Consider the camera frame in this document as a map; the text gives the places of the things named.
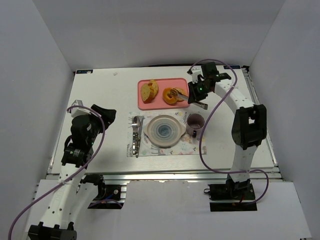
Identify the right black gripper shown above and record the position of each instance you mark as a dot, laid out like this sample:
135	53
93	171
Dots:
195	94

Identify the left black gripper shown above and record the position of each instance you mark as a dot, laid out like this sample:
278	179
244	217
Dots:
100	117

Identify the orange donut bottom half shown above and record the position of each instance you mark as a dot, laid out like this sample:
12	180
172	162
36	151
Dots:
168	97

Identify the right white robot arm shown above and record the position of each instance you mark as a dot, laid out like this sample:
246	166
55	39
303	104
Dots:
249	127

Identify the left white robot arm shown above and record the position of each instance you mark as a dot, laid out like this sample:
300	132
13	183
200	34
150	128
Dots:
75	190

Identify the sliced bread loaf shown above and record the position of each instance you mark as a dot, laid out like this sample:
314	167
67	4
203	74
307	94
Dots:
149	91

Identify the silver fork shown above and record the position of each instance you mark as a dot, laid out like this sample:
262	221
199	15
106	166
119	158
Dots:
134	126

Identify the mauve mug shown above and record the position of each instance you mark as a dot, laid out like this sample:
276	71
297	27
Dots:
194	125

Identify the silver table knife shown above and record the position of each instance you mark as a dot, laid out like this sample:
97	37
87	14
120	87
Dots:
139	134

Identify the pink rectangular tray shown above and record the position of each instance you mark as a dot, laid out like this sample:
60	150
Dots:
158	102

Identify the striped ceramic plate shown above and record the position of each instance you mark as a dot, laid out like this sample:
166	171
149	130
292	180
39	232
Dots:
164	131

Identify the floral paper placemat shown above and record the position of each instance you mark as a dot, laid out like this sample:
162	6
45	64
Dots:
187	145

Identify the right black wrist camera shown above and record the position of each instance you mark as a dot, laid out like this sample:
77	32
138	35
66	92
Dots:
209	69

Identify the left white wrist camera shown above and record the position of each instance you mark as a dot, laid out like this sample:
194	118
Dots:
78	110

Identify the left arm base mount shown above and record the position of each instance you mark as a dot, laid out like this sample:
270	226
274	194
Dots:
109	196

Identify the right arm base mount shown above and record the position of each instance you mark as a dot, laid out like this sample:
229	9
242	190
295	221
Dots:
231	196

